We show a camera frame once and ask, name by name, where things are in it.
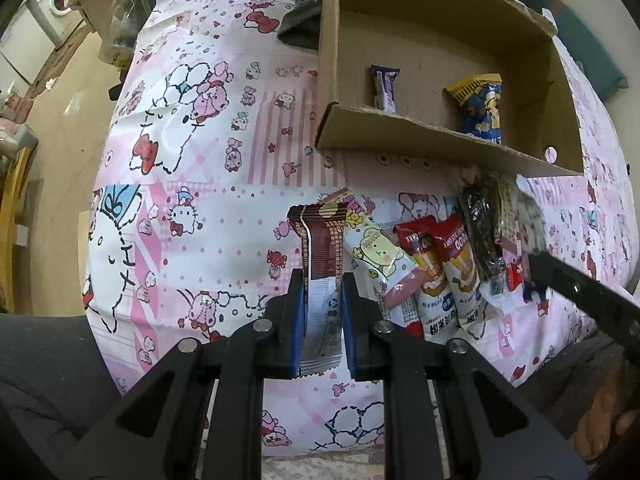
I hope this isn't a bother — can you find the red rice cake packet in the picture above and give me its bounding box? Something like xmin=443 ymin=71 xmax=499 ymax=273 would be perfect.
xmin=394 ymin=217 xmax=457 ymax=344
xmin=431 ymin=212 xmax=483 ymax=330

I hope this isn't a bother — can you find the yellow bear snack packet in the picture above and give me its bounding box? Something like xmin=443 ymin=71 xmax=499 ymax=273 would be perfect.
xmin=344 ymin=209 xmax=427 ymax=338

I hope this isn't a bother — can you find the clear small snack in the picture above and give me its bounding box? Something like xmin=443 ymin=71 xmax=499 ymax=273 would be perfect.
xmin=515 ymin=174 xmax=547 ymax=254

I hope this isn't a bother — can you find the brown chocolate snack bar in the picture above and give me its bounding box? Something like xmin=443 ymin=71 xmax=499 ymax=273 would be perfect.
xmin=288 ymin=204 xmax=346 ymax=376

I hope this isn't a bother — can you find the black snack packet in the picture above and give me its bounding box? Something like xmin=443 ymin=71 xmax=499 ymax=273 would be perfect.
xmin=459 ymin=184 xmax=503 ymax=281

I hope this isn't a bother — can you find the blue yellow snack bag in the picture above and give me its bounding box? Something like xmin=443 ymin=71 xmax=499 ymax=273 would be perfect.
xmin=445 ymin=74 xmax=502 ymax=144

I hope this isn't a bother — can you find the blue white snack bar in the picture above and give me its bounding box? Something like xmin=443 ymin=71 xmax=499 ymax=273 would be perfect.
xmin=370 ymin=64 xmax=400 ymax=114

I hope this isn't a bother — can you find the person's right hand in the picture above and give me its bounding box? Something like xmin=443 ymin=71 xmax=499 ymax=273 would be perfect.
xmin=570 ymin=372 xmax=639 ymax=463

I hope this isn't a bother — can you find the pink cartoon bed sheet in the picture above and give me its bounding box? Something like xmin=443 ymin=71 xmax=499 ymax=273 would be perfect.
xmin=82 ymin=0 xmax=639 ymax=456

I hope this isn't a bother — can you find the teal cushion on right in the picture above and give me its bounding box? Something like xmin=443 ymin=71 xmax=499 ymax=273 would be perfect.
xmin=520 ymin=0 xmax=629 ymax=101

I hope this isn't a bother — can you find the dark cloth beside box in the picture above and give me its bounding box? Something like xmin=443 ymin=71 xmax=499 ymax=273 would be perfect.
xmin=278 ymin=0 xmax=323 ymax=51

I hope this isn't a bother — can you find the brown cardboard box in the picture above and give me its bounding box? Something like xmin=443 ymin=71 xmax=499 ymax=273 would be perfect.
xmin=316 ymin=0 xmax=584 ymax=177

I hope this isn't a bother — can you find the white washing machine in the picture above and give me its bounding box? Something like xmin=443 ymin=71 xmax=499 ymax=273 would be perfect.
xmin=26 ymin=0 xmax=84 ymax=49

